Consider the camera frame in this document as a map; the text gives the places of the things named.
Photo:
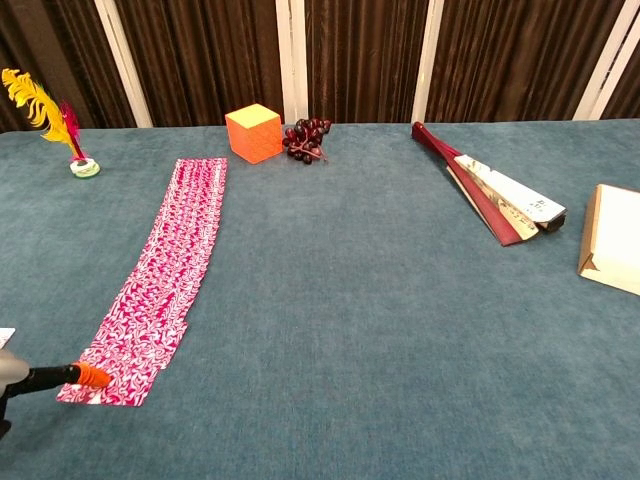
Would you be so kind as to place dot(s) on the left robot hand orange fingertip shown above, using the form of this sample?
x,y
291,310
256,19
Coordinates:
x,y
50,377

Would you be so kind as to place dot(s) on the pink patterned cloth strip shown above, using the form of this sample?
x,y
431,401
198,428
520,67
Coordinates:
x,y
190,225

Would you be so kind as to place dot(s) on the teal velvet tablecloth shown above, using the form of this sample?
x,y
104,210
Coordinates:
x,y
350,325

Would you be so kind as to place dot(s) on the white vertical post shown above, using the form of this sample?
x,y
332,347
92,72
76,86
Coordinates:
x,y
292,60
427,60
605,65
125,65

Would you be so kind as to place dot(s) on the orange cube with yellow face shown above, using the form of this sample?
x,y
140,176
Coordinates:
x,y
252,137

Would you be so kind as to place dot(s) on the yellow pink feather shuttlecock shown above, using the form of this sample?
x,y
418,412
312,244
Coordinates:
x,y
55,120

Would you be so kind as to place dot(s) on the red paper folding fan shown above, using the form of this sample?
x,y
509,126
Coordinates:
x,y
500,200

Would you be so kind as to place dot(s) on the brown curtain panel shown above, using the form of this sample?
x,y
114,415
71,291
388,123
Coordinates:
x,y
365,60
627,95
510,60
200,60
50,45

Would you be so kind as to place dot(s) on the brown cardboard box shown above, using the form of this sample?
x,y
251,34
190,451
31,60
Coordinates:
x,y
615,240

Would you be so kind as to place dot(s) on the dark red grape bunch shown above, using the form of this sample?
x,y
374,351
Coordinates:
x,y
304,140

